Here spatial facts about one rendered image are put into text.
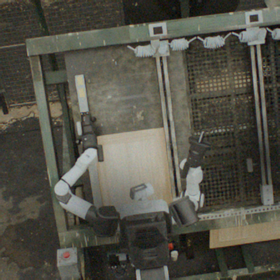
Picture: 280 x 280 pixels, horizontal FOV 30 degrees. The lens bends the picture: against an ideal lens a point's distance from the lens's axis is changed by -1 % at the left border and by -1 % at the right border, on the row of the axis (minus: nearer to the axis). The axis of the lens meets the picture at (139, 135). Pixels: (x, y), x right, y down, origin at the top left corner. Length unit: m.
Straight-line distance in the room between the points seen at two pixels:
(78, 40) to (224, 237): 1.79
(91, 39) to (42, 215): 2.06
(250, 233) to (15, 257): 1.89
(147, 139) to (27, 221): 1.79
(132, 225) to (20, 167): 2.62
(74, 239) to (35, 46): 1.21
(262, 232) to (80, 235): 1.37
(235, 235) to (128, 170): 1.07
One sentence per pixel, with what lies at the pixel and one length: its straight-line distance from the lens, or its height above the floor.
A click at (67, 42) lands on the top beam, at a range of 3.12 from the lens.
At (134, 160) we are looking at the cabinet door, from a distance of 3.28.
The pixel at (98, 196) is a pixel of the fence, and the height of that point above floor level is 1.07.
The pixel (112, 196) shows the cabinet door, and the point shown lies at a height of 1.04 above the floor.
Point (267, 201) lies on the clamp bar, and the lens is 3.42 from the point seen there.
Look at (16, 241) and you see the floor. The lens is 4.61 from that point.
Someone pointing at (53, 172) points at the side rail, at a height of 1.23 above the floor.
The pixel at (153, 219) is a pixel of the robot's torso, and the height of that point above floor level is 1.40.
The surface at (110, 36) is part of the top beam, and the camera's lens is 3.11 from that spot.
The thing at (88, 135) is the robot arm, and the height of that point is 1.53.
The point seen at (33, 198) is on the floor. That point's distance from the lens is 4.86.
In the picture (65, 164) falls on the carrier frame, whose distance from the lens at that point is 3.95.
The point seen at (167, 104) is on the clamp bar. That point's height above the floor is 1.49.
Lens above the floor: 3.55
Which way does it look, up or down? 43 degrees down
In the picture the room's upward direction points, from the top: 7 degrees counter-clockwise
